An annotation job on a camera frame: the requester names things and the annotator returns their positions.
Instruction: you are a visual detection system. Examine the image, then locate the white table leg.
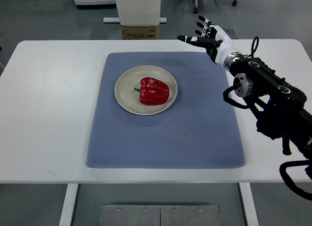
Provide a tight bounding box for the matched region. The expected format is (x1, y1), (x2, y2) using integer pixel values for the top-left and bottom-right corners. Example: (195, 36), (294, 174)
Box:
(59, 184), (78, 226)
(239, 183), (259, 226)

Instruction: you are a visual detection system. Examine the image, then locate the blue textured mat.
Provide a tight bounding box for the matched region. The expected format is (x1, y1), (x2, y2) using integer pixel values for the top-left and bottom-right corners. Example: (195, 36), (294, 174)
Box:
(86, 52), (245, 169)

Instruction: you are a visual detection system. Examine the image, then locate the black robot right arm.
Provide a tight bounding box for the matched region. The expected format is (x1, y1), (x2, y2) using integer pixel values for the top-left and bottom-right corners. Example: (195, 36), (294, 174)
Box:
(223, 37), (312, 200)

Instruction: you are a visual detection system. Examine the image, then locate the white table right leg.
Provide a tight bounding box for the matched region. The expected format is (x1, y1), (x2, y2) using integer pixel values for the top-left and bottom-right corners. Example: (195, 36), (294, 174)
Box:
(239, 183), (259, 226)

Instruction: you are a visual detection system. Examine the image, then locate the white table left leg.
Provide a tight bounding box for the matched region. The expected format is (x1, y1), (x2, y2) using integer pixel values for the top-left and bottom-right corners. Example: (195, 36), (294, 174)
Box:
(59, 184), (78, 226)

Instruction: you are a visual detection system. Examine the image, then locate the cardboard box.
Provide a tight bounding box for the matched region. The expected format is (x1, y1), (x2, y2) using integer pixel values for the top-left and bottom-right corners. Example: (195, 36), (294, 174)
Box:
(121, 26), (157, 40)

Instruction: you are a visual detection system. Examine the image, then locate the red bell pepper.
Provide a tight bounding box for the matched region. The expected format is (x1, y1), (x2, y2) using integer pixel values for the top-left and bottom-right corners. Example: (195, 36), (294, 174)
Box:
(134, 77), (170, 106)

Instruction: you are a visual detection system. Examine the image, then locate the rolling chair leg with caster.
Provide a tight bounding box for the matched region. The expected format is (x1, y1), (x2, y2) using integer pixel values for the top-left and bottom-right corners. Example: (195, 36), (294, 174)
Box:
(193, 0), (198, 14)

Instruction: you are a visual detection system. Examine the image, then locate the white pedestal column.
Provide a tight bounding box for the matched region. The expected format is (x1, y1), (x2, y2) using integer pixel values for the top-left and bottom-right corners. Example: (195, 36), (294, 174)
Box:
(103, 0), (167, 26)

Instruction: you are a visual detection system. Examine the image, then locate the metal floor plate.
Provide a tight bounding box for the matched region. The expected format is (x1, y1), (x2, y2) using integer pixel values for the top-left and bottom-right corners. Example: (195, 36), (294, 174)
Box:
(99, 205), (221, 226)

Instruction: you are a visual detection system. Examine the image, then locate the cream round plate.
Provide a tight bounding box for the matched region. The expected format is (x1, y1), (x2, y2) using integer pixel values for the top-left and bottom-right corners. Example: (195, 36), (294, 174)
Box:
(115, 65), (177, 115)

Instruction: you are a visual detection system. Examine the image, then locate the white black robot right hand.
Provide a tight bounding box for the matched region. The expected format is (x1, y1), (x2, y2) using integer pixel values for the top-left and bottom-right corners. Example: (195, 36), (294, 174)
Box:
(177, 15), (243, 67)

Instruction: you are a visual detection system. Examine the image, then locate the small grey floor plate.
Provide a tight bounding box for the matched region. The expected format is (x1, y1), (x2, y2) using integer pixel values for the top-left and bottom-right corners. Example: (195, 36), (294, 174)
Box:
(224, 28), (236, 38)

